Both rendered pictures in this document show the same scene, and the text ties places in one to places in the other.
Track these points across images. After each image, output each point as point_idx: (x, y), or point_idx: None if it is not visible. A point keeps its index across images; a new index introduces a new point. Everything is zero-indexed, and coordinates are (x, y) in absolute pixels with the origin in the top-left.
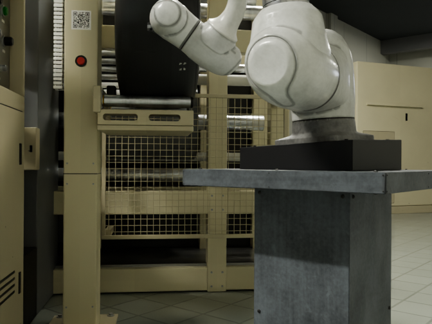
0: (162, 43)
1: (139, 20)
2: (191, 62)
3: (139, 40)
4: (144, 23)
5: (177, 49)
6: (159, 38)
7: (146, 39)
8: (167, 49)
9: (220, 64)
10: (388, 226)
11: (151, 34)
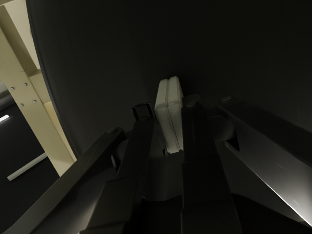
0: (177, 44)
1: (299, 111)
2: (39, 6)
3: (285, 21)
4: (275, 105)
5: (103, 42)
6: (194, 61)
7: (252, 38)
8: (147, 26)
9: None
10: None
11: (237, 68)
